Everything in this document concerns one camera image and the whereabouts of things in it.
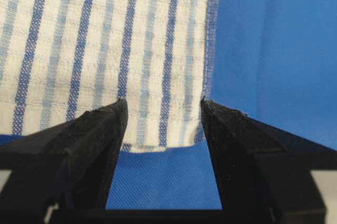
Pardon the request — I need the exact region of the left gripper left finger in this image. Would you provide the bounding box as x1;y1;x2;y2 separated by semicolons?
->
1;99;128;223

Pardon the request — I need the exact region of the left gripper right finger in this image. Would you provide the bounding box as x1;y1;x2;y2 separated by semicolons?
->
201;100;336;223

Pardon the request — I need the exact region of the blue white striped towel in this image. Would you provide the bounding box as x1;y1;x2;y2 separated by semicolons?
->
1;0;219;152

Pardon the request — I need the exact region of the blue table cloth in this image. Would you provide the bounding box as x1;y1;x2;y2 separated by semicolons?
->
0;0;337;211

